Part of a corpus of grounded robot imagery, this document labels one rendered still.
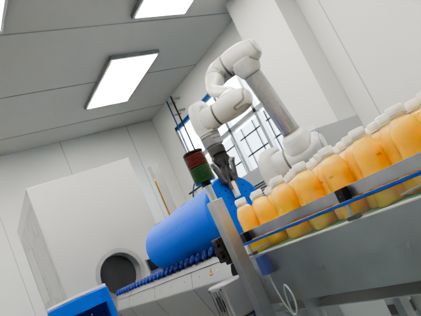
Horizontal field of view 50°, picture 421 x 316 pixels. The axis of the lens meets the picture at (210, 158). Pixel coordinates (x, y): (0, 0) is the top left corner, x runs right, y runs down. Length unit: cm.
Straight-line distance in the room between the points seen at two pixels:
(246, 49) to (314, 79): 236
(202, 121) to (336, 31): 307
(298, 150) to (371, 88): 235
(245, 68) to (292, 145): 47
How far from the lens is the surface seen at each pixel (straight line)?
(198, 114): 196
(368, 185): 110
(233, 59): 240
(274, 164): 248
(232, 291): 153
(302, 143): 242
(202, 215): 192
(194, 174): 133
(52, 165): 726
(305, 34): 494
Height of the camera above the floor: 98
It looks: 10 degrees up
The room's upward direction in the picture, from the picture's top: 25 degrees counter-clockwise
